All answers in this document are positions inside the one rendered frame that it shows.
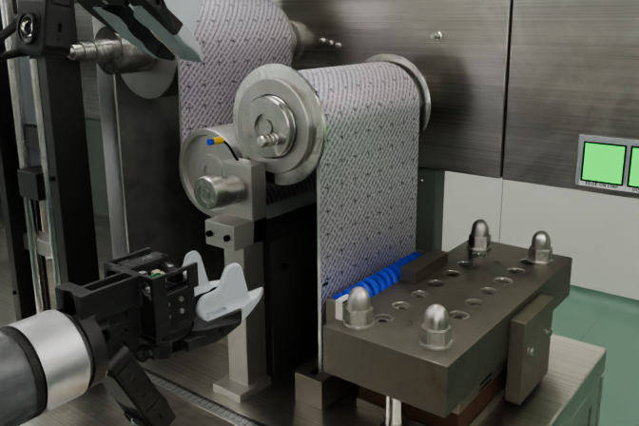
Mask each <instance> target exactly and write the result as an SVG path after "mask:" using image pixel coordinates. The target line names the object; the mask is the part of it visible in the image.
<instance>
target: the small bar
mask: <svg viewBox="0 0 639 426"><path fill-rule="evenodd" d="M447 263H448V252H446V251H441V250H437V249H433V250H431V251H429V252H427V253H426V254H424V255H422V256H420V257H418V258H417V259H415V260H413V261H411V262H409V263H407V264H405V265H404V266H402V267H400V279H401V280H402V281H407V282H411V283H417V282H419V281H421V280H422V279H424V278H426V277H427V276H429V275H430V274H432V273H434V272H435V271H436V270H437V269H439V268H441V267H442V266H444V265H446V264H447Z"/></svg>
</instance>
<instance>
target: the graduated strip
mask: <svg viewBox="0 0 639 426"><path fill-rule="evenodd" d="M141 367H142V368H143V369H144V371H145V373H146V374H147V376H148V377H149V378H150V380H151V381H152V383H153V384H154V385H156V386H158V387H160V388H162V389H164V390H166V391H168V392H169V393H171V394H173V395H175V396H177V397H180V398H182V399H184V400H186V401H188V402H190V403H192V404H194V405H196V406H198V407H200V408H202V409H204V410H206V411H207V412H209V413H211V414H213V415H215V416H219V417H221V418H223V419H225V420H227V421H229V422H231V423H233V424H235V425H237V426H267V425H265V424H263V423H261V422H259V421H257V420H255V419H253V418H251V417H249V416H246V415H244V414H242V413H240V412H238V411H235V410H233V409H231V408H229V407H227V406H225V405H223V404H221V403H220V402H217V401H215V400H213V399H211V398H209V397H206V396H204V395H202V394H200V393H197V392H195V391H193V390H191V389H189V388H187V387H185V386H183V385H182V384H180V383H177V382H175V381H173V380H171V379H169V378H166V377H164V376H162V375H160V374H157V373H155V372H153V371H151V370H149V369H147V368H145V367H144V366H142V365H141Z"/></svg>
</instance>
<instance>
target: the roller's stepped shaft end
mask: <svg viewBox="0 0 639 426"><path fill-rule="evenodd" d="M114 56H115V49H114V46H113V44H112V42H111V41H110V40H109V39H88V40H86V41H85V42H78V43H76V45H71V46H70V55H69V56H67V58H69V59H70V60H71V61H75V60H77V61H79V62H89V63H90V64H103V63H111V62H112V61H113V59H114Z"/></svg>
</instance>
